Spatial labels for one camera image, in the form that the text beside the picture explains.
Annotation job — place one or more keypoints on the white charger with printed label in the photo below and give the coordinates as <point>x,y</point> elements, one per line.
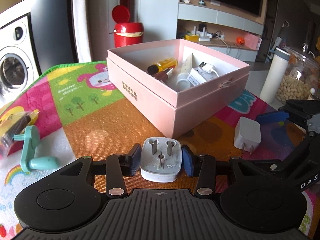
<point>198,77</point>

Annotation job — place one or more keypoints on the red trash bin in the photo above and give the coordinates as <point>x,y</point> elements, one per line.
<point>127,35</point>

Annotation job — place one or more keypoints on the clear plastic packet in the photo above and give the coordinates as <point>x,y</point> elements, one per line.
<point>15,127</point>

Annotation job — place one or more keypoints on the pink bag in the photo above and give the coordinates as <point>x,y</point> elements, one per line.
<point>252,41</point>

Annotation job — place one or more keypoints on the orange pumpkin toy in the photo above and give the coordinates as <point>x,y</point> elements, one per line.
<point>240,41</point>

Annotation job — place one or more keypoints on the colourful cartoon play mat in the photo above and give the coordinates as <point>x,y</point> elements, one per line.
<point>87,120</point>

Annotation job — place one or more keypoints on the yellow bottle with black cap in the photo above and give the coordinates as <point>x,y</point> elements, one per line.
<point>166,63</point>

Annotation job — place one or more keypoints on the white front-load washing machine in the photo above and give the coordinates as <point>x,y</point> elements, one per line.
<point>15,70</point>

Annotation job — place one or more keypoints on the white stacked dryer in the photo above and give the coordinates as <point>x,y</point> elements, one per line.
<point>12,27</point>

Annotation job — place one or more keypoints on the grey plug adapter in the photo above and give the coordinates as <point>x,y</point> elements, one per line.
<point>160,172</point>

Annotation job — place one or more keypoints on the white and wood TV cabinet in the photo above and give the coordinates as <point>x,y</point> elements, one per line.
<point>225,17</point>

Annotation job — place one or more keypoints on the glass jar of peanuts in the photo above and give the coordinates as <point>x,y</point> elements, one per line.
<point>297,85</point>

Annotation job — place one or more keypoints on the white power adapter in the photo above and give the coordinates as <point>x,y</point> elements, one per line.
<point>246,132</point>

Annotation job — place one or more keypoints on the white router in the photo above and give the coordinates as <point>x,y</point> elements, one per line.
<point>200,30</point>

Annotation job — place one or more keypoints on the yellow toy box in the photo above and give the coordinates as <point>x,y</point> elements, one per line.
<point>192,38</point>

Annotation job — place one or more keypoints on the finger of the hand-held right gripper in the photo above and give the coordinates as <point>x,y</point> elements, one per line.
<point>300,152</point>
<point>272,117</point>

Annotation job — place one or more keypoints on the white power strip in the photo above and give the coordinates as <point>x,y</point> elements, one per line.
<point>204,39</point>

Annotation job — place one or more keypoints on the white curtain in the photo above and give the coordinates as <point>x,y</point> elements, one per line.
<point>81,20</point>

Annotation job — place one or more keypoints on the white thermos bottle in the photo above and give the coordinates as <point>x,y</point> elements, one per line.
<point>273,77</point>

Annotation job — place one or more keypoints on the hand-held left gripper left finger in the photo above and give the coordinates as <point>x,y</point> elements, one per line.
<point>133,160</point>

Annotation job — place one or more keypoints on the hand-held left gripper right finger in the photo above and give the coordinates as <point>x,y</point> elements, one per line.
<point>188,161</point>

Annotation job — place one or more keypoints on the cream cosmetic tube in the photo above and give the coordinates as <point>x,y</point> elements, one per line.
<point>185,72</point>

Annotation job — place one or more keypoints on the pink cardboard box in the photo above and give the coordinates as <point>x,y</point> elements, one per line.
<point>155,100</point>

